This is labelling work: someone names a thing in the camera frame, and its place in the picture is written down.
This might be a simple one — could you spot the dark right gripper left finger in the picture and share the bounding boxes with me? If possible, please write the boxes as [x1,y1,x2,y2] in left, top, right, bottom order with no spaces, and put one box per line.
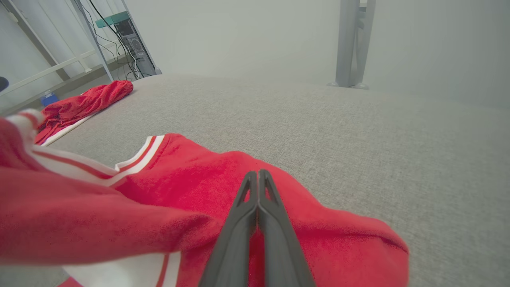
[198,171,258,287]

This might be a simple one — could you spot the grey metal truss stand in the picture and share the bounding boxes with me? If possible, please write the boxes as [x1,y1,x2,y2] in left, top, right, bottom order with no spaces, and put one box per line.
[328,0,377,89]

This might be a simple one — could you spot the red shorts with white stripe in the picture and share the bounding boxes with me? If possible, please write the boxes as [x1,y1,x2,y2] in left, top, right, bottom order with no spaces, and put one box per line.
[34,80,134,147]

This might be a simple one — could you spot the teal green board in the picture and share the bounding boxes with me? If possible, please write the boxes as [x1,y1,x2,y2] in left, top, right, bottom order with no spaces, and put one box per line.
[95,11,130,28]

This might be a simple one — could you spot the black computer tower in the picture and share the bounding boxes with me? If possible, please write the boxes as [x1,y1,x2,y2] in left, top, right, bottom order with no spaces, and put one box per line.
[116,18,157,77]

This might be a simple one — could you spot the white metal rack frame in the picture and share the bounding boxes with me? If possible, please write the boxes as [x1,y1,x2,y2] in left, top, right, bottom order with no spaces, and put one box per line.
[0,0,162,116]

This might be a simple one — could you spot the red and white basketball jersey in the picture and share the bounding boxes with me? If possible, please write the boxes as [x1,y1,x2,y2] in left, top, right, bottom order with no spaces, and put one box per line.
[0,108,410,287]

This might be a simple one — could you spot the grey fabric sofa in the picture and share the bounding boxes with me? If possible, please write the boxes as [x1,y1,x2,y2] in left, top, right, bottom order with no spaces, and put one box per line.
[0,73,510,287]

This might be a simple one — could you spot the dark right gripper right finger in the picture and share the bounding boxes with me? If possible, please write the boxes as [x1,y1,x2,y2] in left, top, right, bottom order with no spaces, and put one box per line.
[258,169,316,287]

